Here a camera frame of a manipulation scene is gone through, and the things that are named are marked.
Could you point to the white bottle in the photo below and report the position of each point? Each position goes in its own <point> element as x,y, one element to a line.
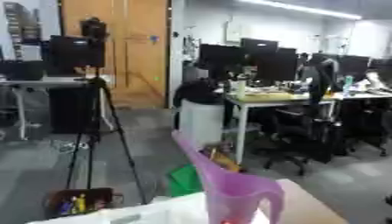
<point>240,89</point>

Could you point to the black cabinet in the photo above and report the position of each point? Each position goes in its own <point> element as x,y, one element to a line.
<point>71,110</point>

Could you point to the translucent purple plastic pitcher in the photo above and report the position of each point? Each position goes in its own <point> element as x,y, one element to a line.
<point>240,189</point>

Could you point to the black office chair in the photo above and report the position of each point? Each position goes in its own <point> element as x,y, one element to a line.
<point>311,131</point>

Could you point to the black bag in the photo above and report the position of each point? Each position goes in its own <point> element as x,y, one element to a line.
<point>198,90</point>

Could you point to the brown box with toys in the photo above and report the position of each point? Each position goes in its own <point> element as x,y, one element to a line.
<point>79,201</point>

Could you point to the white waste bin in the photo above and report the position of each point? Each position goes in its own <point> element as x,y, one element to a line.
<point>201,122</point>

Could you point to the black computer monitor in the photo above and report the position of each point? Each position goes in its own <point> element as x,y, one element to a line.
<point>354,67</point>
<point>273,62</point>
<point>74,54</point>
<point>219,58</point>

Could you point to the black camera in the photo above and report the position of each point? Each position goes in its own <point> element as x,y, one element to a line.
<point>94,28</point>

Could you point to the wooden door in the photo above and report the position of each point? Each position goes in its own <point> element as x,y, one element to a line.
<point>138,52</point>

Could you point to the white office desk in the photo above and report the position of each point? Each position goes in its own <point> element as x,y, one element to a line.
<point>265,100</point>

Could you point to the yellow orange toy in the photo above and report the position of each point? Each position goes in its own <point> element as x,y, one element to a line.
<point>224,160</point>

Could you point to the green bag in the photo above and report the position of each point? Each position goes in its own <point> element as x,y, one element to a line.
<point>184,180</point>

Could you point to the black camera tripod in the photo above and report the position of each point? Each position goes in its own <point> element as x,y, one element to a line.
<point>95,116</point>

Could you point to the ceiling light strip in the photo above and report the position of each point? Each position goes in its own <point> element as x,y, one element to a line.
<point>301,8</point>

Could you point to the grey storage shelf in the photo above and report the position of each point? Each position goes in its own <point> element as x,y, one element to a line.
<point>21,26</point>

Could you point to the green bottle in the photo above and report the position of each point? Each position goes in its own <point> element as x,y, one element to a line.
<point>347,86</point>

